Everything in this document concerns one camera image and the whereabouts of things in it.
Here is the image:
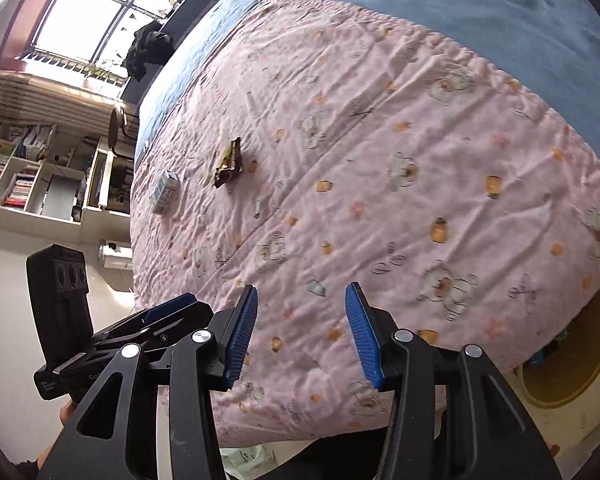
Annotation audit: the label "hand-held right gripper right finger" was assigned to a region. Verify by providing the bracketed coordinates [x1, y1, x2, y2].
[344, 281, 565, 480]

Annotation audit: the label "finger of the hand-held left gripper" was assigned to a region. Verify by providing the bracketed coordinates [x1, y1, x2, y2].
[94, 293, 201, 344]
[141, 304, 217, 359]

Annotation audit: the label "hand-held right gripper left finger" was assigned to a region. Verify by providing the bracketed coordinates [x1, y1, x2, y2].
[36, 284, 259, 480]

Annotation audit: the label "cream round trash bin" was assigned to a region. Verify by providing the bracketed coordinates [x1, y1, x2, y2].
[512, 282, 600, 411]

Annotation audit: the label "person's left forearm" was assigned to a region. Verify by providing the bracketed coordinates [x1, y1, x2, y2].
[15, 447, 55, 480]

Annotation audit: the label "person's left hand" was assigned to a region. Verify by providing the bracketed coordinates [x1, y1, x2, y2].
[59, 401, 82, 433]

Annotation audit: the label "white cylindrical appliance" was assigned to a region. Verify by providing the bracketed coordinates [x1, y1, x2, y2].
[97, 241, 133, 271]

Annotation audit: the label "white bookshelf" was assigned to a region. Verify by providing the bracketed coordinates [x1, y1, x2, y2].
[0, 120, 136, 223]

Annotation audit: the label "small blue white carton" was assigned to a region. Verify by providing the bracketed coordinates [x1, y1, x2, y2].
[149, 170, 181, 217]

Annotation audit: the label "row of books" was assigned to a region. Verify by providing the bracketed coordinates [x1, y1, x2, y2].
[0, 160, 42, 209]

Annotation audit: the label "pale green plastic bag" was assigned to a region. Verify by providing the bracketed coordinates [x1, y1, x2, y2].
[220, 442, 281, 480]

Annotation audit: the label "pink printed blanket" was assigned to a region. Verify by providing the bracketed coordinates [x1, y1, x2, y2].
[129, 0, 600, 448]

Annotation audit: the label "brown gold snack wrapper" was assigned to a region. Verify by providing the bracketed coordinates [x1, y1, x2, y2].
[214, 137, 244, 190]

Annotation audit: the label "brown chair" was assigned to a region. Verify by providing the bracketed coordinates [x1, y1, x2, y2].
[107, 102, 141, 153]

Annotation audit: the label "cream printed play mat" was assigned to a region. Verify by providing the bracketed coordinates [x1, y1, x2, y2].
[500, 360, 600, 466]

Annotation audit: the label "dark hanging clothes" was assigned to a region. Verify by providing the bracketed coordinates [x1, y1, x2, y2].
[124, 20, 175, 83]

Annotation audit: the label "large window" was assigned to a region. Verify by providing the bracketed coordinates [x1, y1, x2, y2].
[22, 0, 221, 81]

